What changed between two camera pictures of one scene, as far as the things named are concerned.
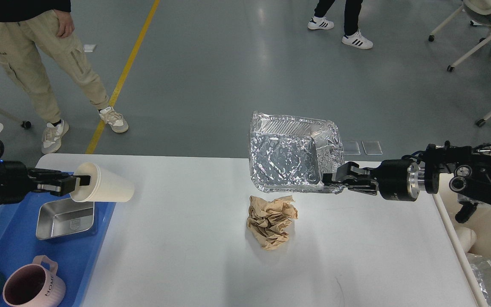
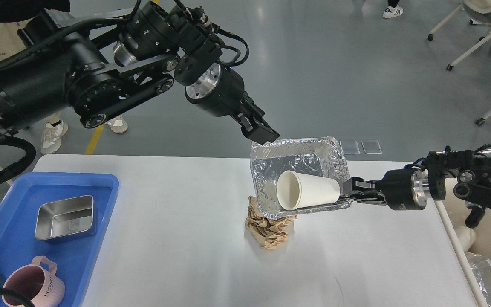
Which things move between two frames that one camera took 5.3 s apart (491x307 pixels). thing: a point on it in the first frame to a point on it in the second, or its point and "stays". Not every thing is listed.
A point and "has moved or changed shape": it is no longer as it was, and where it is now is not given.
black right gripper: (398, 180) to (405, 189)
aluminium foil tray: (291, 154) has moved or changed shape
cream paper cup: (105, 186) to (295, 190)
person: (353, 36) to (393, 9)
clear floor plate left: (351, 148) stays
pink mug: (35, 285) stays
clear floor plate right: (372, 147) stays
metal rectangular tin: (63, 217) stays
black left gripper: (10, 181) to (221, 90)
